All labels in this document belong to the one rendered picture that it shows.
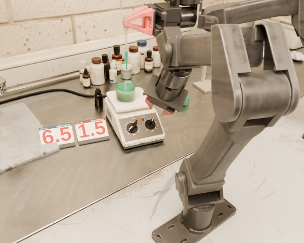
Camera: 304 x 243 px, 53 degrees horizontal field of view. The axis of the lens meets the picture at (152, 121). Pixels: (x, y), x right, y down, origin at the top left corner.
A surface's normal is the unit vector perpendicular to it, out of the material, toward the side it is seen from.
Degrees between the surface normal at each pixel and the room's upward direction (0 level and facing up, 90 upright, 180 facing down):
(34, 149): 0
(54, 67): 90
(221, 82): 90
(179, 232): 0
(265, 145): 0
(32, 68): 90
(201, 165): 86
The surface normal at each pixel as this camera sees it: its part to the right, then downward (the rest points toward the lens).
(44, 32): 0.62, 0.46
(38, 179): 0.04, -0.83
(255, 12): -0.15, 0.59
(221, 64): -0.97, 0.10
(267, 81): 0.17, -0.42
